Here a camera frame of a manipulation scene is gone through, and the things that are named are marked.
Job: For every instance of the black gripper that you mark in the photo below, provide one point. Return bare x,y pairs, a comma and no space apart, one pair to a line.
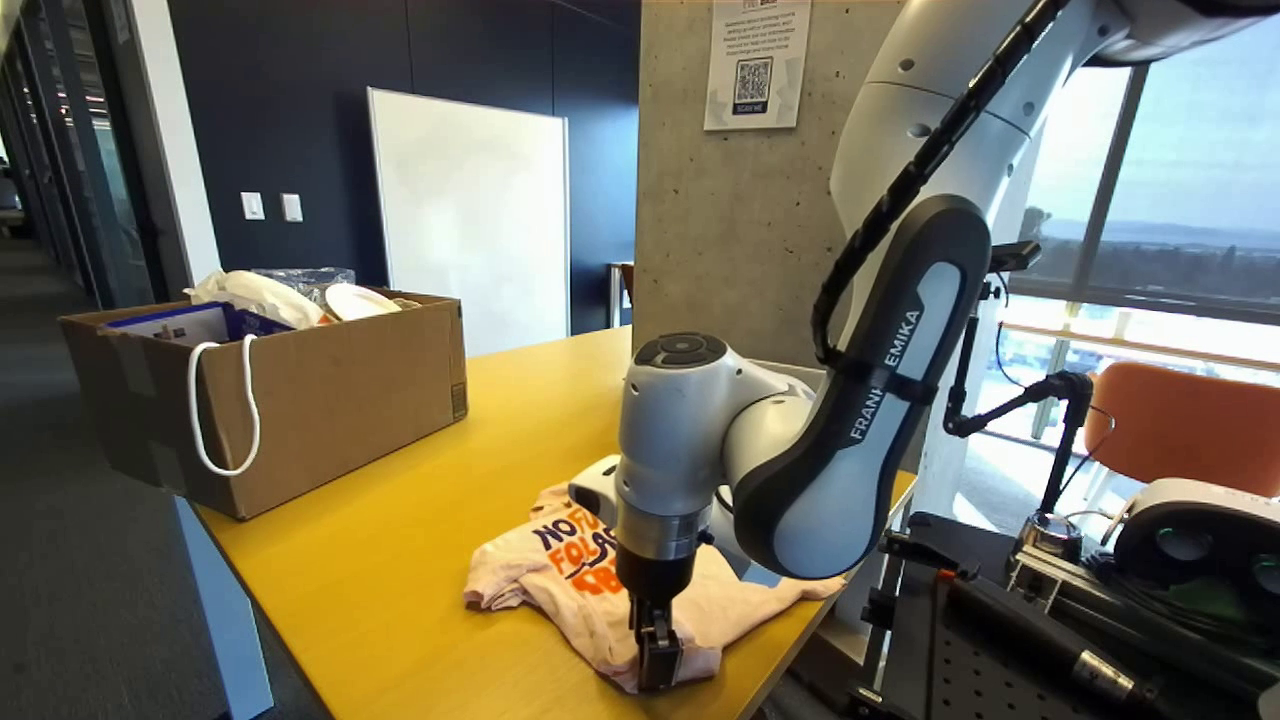
656,582

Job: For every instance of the cream printed t-shirt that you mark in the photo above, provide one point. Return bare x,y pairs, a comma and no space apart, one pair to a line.
585,600

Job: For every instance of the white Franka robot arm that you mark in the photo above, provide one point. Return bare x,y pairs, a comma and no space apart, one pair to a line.
695,426

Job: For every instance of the brown cardboard box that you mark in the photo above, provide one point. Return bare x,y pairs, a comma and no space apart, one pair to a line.
334,401

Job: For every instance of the concrete pillar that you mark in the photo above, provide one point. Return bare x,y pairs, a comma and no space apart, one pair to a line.
721,240

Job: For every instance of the white whiteboard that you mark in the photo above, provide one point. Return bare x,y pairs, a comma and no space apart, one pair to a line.
465,213

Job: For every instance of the white cloth bag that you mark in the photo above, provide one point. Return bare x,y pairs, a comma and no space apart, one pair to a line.
265,299

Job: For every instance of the white VR headset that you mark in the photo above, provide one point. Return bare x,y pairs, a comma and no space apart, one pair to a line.
1202,503

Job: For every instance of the orange chair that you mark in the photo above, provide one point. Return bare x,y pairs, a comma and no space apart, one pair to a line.
1186,426

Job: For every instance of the blue flat item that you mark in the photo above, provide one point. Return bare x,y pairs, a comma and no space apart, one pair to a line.
172,322

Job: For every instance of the paper QR code poster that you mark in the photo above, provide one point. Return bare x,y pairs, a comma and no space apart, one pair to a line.
784,65

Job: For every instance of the black articulated camera stand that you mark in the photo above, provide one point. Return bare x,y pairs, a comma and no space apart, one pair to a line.
1065,401

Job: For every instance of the black stereo camera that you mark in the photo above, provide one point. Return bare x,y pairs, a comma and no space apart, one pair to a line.
1013,252

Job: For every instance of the white wall switch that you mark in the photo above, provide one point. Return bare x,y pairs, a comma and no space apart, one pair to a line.
294,206
253,206

